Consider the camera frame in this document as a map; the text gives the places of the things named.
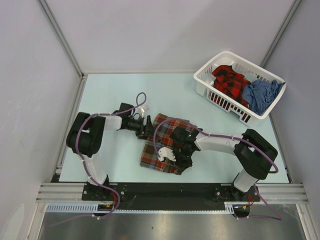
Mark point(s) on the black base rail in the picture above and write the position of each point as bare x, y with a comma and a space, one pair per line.
179, 196

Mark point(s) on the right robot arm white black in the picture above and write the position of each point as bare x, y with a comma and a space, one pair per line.
255, 154

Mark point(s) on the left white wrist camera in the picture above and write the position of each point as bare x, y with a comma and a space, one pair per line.
143, 109

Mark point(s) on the red black checked shirt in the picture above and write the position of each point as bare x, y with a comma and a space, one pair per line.
230, 83

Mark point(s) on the blue checked shirt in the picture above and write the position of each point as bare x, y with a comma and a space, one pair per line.
260, 94

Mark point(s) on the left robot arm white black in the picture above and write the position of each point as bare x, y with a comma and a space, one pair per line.
86, 135

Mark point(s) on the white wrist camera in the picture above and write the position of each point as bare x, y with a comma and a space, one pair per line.
143, 109
166, 153

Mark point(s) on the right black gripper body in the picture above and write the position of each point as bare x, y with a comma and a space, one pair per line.
183, 156

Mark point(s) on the white slotted cable duct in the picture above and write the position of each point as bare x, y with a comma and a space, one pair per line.
102, 209

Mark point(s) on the right aluminium corner post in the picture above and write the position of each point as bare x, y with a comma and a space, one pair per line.
281, 31

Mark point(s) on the aluminium corner post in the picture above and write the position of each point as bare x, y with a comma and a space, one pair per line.
49, 15
281, 31

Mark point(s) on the white plastic laundry basket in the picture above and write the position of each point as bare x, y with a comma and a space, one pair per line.
204, 85

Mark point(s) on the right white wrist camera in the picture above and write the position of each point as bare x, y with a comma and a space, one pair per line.
166, 153

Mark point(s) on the left aluminium corner post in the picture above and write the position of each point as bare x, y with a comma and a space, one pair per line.
49, 15

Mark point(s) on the aluminium frame profile front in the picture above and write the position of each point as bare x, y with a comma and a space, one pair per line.
60, 192

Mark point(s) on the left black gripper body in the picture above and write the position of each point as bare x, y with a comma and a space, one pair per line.
137, 126

